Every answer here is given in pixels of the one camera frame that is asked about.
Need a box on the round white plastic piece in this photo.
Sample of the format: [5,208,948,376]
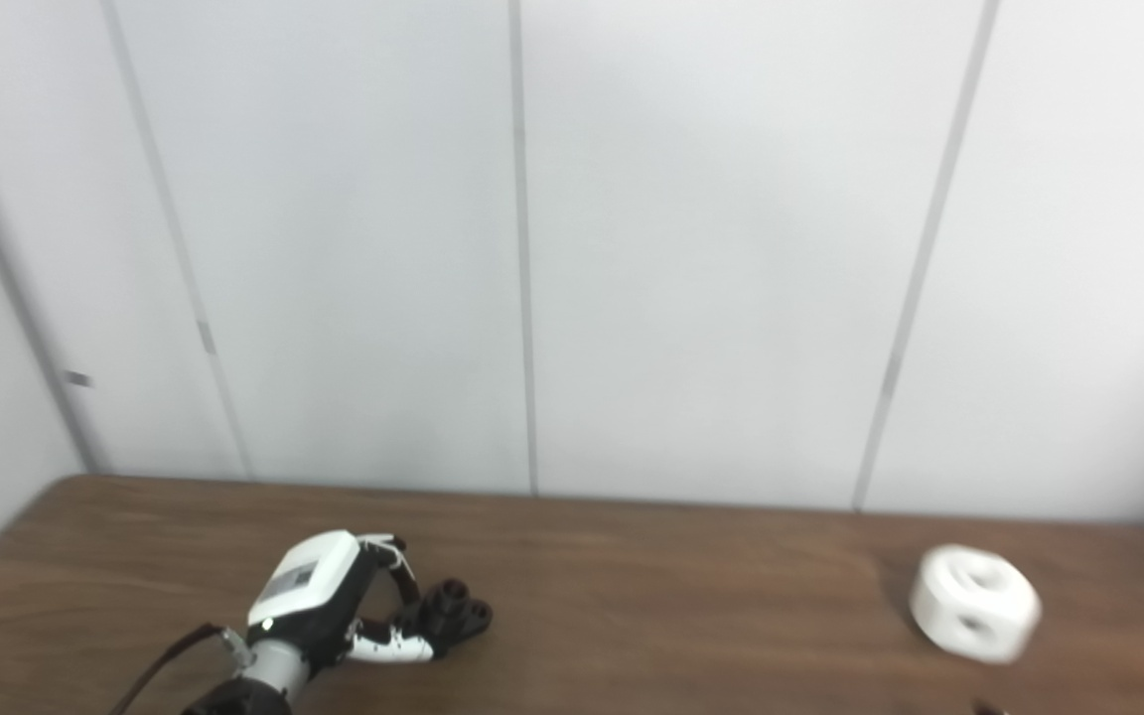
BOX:
[908,543,1044,665]

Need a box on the black flanged holder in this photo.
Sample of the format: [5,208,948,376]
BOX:
[403,578,494,656]

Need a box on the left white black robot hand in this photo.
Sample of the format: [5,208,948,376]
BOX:
[246,529,436,668]

